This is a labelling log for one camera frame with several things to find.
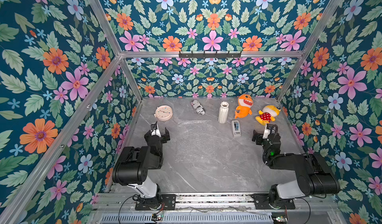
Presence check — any white ribbed ceramic vase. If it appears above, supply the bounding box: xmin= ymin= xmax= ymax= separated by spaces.
xmin=218 ymin=102 xmax=229 ymax=124

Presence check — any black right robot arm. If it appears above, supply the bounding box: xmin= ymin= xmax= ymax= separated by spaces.
xmin=252 ymin=124 xmax=340 ymax=209

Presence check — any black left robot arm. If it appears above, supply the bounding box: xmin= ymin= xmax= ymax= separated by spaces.
xmin=112 ymin=122 xmax=171 ymax=210

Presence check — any yellow shark plush toy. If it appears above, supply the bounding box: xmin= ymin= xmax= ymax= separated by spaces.
xmin=255 ymin=105 xmax=281 ymax=126

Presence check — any pink round alarm clock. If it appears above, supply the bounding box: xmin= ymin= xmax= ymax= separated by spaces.
xmin=154 ymin=105 xmax=173 ymax=121

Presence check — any grey white handheld device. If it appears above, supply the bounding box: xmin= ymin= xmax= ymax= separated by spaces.
xmin=231 ymin=120 xmax=241 ymax=137

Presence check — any orange shark plush toy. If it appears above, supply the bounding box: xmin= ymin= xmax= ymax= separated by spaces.
xmin=234 ymin=94 xmax=254 ymax=118

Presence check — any silver toy car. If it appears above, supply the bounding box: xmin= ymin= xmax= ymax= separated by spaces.
xmin=191 ymin=100 xmax=206 ymax=115

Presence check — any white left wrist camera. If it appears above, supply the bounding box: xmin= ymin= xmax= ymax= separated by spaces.
xmin=151 ymin=128 xmax=162 ymax=137

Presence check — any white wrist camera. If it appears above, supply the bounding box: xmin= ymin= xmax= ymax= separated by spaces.
xmin=151 ymin=128 xmax=162 ymax=137
xmin=263 ymin=127 xmax=271 ymax=139

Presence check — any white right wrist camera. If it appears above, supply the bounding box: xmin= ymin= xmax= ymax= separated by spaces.
xmin=263 ymin=127 xmax=271 ymax=139

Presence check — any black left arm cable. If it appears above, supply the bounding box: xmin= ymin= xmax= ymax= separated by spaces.
xmin=118 ymin=195 xmax=141 ymax=224

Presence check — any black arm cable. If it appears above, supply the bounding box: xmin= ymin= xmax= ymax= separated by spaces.
xmin=293 ymin=196 xmax=311 ymax=224
xmin=118 ymin=195 xmax=141 ymax=224

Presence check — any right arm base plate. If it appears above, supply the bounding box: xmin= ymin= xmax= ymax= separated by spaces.
xmin=251 ymin=193 xmax=295 ymax=210

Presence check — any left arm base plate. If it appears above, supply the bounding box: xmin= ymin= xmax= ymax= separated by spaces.
xmin=135 ymin=194 xmax=177 ymax=211

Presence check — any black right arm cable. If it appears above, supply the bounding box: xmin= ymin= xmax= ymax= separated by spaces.
xmin=293 ymin=196 xmax=311 ymax=224

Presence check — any white vented cable duct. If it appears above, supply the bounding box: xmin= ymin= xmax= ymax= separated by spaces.
xmin=100 ymin=213 xmax=274 ymax=224

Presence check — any aluminium mounting rail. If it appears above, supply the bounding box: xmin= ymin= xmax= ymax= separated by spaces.
xmin=93 ymin=192 xmax=340 ymax=212

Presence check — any black hook rail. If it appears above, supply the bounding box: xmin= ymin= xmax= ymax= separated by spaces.
xmin=179 ymin=51 xmax=242 ymax=59

